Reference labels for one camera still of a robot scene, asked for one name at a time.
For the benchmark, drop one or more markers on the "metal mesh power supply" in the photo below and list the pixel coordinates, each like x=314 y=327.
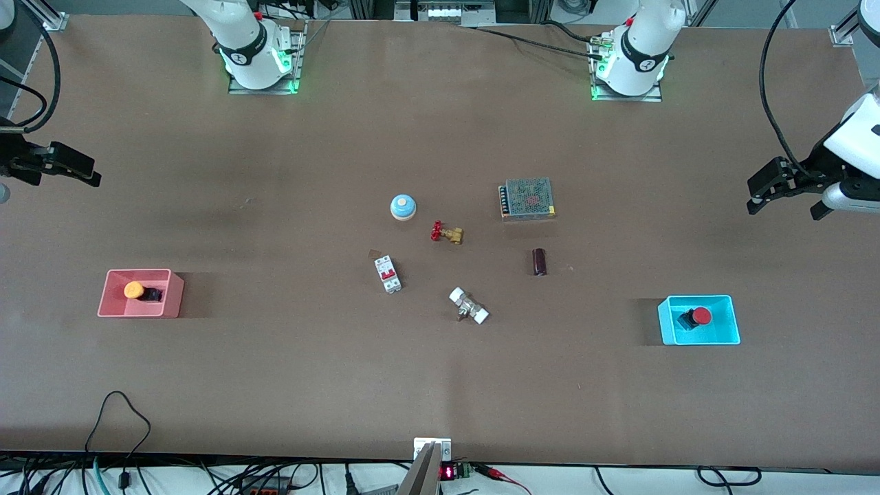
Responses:
x=528 y=198

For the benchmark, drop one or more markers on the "cyan plastic box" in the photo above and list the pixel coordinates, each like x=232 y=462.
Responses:
x=725 y=323

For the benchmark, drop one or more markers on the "red push button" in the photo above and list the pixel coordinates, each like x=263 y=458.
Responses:
x=696 y=317

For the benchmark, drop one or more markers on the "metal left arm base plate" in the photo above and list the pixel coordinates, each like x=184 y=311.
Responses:
x=653 y=96

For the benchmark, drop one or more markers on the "aluminium frame profile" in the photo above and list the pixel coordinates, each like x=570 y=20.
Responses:
x=845 y=31
x=45 y=15

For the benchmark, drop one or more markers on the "white power strip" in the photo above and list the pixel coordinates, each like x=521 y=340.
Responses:
x=443 y=10

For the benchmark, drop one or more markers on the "white metal bracket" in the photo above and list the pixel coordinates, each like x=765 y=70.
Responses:
x=433 y=445

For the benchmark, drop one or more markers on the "white red circuit breaker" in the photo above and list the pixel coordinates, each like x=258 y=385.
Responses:
x=388 y=273

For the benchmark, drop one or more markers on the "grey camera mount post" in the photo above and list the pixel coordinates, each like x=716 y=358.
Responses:
x=421 y=474

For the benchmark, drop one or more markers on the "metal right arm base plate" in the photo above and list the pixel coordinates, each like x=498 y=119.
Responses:
x=297 y=69

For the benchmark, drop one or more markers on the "red digit display module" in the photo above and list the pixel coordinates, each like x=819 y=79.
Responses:
x=455 y=471

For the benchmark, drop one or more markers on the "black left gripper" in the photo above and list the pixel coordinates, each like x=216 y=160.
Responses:
x=813 y=167

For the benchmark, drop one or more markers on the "dark brown cylinder capacitor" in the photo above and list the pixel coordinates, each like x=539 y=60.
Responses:
x=540 y=262

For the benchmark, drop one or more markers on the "yellow push button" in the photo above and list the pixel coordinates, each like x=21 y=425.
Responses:
x=135 y=291

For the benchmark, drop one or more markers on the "pink plastic box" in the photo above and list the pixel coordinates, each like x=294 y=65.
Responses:
x=113 y=302

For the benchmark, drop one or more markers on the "metal valve white ends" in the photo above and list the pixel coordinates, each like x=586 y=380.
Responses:
x=469 y=306

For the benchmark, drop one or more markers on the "blue round bell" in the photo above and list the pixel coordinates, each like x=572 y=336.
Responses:
x=403 y=206

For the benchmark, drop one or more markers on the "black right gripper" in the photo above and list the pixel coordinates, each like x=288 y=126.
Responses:
x=15 y=157

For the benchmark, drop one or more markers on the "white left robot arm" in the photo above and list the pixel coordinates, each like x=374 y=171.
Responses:
x=643 y=41

